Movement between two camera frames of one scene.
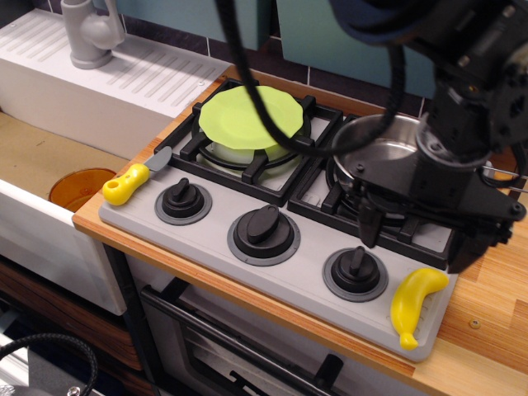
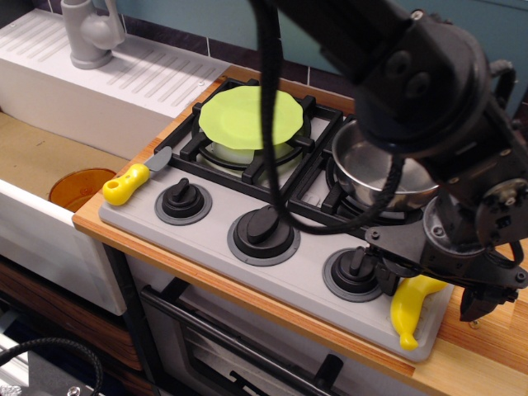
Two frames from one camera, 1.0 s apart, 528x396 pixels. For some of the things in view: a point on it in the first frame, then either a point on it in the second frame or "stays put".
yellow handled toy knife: [118, 190] stays put
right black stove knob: [355, 274] stays put
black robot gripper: [440, 174] to [448, 245]
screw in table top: [475, 323] stays put
